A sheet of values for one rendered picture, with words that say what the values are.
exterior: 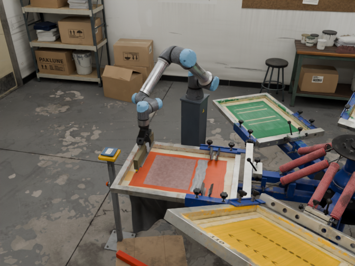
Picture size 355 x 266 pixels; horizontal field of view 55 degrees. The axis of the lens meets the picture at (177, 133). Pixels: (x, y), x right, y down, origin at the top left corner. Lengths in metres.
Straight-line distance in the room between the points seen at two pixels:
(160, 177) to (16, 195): 2.03
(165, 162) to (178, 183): 0.25
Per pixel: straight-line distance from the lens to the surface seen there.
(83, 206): 3.64
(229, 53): 5.94
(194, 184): 2.26
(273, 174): 2.30
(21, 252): 3.40
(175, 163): 2.46
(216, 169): 2.41
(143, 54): 5.75
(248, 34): 5.83
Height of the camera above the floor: 2.41
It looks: 31 degrees down
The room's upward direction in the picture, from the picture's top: straight up
